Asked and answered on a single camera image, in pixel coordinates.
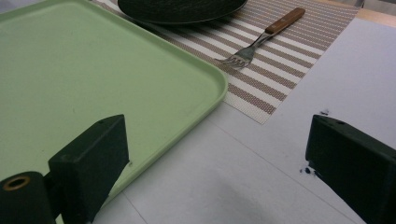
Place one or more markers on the black round plate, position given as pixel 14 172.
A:
pixel 180 9

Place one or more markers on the light green plastic tray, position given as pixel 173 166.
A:
pixel 102 81

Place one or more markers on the striped woven placemat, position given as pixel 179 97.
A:
pixel 274 62

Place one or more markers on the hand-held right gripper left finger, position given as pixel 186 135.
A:
pixel 90 168

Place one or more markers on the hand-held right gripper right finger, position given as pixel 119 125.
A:
pixel 355 165

